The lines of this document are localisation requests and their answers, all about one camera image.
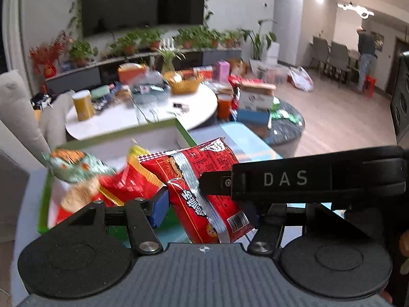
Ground orange jar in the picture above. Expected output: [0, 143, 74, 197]
[217, 95, 233, 119]

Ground white and blue carton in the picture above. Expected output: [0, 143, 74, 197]
[236, 81, 277, 139]

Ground clear glass cup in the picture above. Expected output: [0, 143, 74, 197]
[133, 95, 161, 126]

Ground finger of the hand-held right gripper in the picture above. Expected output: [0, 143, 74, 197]
[200, 170, 234, 196]

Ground yellow woven basket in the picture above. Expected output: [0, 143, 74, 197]
[165, 73, 204, 95]

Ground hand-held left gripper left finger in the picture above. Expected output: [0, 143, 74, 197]
[65, 187, 169, 256]

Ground red noodle packet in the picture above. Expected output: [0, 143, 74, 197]
[139, 137, 255, 244]

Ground white round table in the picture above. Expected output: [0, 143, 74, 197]
[65, 82, 218, 142]

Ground grey armchair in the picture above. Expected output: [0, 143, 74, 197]
[0, 69, 76, 242]

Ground white ceiling lamp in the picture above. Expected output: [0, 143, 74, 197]
[337, 2, 375, 20]

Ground tall large-leaf plant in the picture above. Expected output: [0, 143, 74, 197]
[242, 18, 277, 62]

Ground black and white cloth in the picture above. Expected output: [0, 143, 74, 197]
[30, 92, 57, 110]

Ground red stool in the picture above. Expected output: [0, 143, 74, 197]
[363, 74, 378, 97]

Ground potted green plant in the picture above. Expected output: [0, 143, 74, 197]
[223, 30, 241, 48]
[204, 26, 222, 49]
[140, 28, 167, 51]
[109, 31, 139, 56]
[177, 28, 199, 49]
[68, 39, 98, 68]

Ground mint green case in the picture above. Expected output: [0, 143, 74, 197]
[90, 84, 111, 100]

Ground red yellow striped snack packet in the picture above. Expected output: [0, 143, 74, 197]
[96, 145, 169, 207]

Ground dark panel with round holes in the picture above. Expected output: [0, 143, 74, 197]
[389, 49, 409, 145]

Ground white plastic bag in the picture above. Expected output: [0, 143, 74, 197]
[287, 66, 315, 92]

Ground green nut snack packet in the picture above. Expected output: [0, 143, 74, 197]
[42, 148, 118, 183]

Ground orange box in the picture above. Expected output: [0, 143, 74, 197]
[118, 63, 148, 86]

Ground green gift box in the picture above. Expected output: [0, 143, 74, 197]
[37, 117, 199, 235]

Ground yellow can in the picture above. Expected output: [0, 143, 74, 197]
[72, 90, 96, 122]

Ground grey dining chair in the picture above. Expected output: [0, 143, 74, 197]
[311, 36, 330, 71]
[328, 41, 353, 86]

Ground grass plant in glass vase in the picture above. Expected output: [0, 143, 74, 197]
[153, 47, 185, 75]

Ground pink box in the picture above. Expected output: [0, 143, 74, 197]
[214, 60, 231, 82]

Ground dark marble round table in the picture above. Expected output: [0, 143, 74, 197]
[229, 98, 306, 158]

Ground clear storage bin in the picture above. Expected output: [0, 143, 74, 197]
[255, 63, 289, 84]

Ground red cake snack packet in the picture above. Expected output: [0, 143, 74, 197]
[56, 178, 116, 226]

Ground grey television cabinet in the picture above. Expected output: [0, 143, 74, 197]
[44, 47, 242, 95]

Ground black television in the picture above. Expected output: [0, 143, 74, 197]
[81, 0, 207, 38]

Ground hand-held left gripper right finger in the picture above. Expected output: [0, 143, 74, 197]
[247, 203, 374, 257]

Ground red berry branches in vase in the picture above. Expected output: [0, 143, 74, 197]
[28, 31, 73, 79]

